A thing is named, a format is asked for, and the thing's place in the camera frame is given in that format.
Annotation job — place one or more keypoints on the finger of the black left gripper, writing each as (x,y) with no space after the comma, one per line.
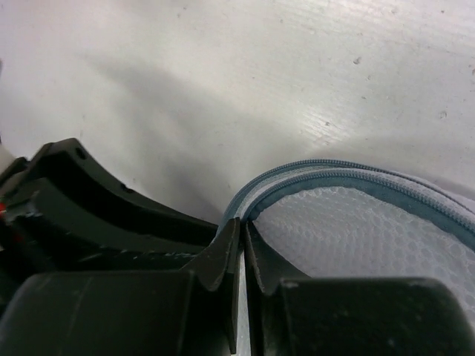
(63,200)

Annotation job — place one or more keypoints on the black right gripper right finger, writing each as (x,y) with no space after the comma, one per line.
(265,269)

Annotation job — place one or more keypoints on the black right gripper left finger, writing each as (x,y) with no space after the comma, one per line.
(217,267)

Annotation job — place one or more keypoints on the white mesh laundry bag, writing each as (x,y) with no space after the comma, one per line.
(331,218)

